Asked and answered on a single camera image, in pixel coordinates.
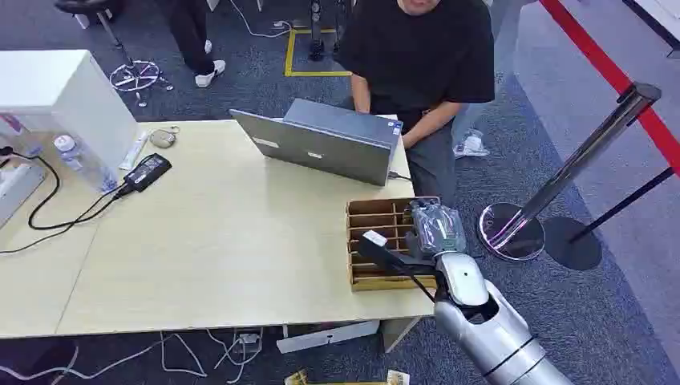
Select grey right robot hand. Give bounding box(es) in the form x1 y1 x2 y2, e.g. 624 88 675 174
404 197 470 261

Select wooden box of cards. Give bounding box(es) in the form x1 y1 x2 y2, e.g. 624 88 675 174
345 197 442 293

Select person's white shoe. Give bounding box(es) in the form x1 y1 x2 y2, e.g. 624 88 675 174
452 128 491 160

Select grey laptop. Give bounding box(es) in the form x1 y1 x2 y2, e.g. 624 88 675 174
229 98 404 188

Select white power strip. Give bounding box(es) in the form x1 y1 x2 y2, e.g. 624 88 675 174
276 319 382 355

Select person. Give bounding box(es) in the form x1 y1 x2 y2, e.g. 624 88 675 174
335 0 496 207

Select yellow floor tape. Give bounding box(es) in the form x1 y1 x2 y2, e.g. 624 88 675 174
283 27 353 79

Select black tripod stand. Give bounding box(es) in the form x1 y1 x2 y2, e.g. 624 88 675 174
306 0 342 63

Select red barrier belt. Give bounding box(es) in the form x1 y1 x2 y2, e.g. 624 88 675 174
539 0 680 177

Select black power adapter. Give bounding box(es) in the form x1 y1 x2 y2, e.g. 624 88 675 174
122 152 173 194

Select standing person's legs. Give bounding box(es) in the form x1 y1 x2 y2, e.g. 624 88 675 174
166 0 228 89

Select white tube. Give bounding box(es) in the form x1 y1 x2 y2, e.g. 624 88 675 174
118 130 150 172

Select office stool with chrome base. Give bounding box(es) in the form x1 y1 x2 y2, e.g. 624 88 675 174
53 0 175 108

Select clear water bottle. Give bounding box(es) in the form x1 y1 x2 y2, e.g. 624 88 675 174
53 134 119 194

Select white cabinet box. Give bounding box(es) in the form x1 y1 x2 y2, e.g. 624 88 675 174
0 49 140 172

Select white tray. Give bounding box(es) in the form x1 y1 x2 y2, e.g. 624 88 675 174
0 162 47 230

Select black stanchion post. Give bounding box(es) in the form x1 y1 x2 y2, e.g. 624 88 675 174
542 166 677 272

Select chrome stanchion post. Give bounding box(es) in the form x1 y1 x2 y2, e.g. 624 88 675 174
478 82 663 262

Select white cable with plug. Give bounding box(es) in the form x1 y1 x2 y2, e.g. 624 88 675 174
228 0 294 40

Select white floor cable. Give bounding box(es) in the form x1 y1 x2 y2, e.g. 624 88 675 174
0 328 265 385

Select black power cable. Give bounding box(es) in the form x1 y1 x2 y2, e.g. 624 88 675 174
0 146 134 256

